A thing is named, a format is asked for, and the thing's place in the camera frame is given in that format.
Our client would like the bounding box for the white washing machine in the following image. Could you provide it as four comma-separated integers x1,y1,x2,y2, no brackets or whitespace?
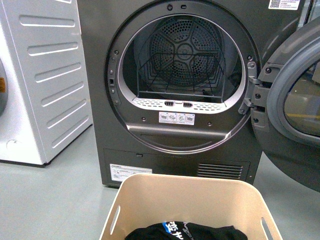
0,0,93,165

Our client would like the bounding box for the black wire drying rack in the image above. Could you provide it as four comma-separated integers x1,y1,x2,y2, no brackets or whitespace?
137,25,226,103

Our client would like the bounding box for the dark grey tumble dryer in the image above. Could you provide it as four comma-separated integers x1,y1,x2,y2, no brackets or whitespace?
77,0,305,187

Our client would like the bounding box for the black printed t-shirt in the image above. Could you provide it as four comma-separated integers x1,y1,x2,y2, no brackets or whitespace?
125,221,248,240

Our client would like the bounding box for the beige plastic laundry hamper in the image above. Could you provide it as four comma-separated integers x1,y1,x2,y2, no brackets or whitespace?
100,173,282,240

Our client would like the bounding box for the open grey dryer door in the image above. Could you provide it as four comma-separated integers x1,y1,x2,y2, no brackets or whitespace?
250,18,320,191

